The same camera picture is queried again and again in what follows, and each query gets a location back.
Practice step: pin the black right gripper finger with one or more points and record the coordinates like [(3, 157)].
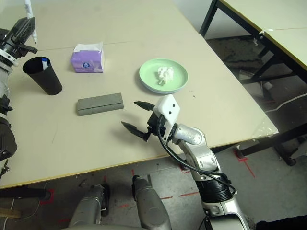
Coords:
[(145, 105), (134, 130)]

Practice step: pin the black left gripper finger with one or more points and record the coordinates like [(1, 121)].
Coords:
[(30, 27), (18, 30)]

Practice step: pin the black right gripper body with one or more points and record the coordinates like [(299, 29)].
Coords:
[(156, 125)]

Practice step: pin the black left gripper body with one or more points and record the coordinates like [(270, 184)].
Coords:
[(12, 46)]

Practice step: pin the white marker with black cap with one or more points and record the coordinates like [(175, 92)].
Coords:
[(30, 14)]

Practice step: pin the light green plate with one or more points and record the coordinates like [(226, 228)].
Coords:
[(148, 72)]

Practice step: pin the white marker with blue cap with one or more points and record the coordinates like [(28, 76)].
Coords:
[(44, 63)]

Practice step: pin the white tissue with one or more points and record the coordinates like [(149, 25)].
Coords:
[(165, 74)]

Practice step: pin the grey glasses case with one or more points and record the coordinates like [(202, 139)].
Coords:
[(100, 104)]

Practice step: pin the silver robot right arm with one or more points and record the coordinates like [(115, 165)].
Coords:
[(199, 148)]

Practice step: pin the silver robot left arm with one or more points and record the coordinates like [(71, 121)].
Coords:
[(4, 115)]

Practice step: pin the light blue plate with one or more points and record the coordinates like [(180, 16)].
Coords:
[(163, 92)]

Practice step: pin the black plastic cup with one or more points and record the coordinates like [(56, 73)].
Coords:
[(48, 79)]

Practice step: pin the purple tissue pack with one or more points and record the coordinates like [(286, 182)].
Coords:
[(87, 61)]

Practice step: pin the grey robot right leg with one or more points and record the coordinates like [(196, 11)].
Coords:
[(151, 206)]

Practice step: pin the grey robot leg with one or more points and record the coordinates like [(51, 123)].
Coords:
[(151, 206), (88, 206)]

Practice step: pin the grey robot left leg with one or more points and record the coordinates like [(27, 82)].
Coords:
[(88, 206)]

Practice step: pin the clear plastic wrap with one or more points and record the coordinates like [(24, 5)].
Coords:
[(263, 130)]

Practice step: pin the black table foot bar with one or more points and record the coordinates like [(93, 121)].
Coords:
[(271, 143), (24, 192)]

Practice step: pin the brown wooden plank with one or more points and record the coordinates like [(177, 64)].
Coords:
[(9, 213)]

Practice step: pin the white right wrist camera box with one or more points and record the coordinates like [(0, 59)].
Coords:
[(168, 110)]

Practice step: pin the neighbouring table with dark frame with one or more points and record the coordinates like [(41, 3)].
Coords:
[(263, 14)]

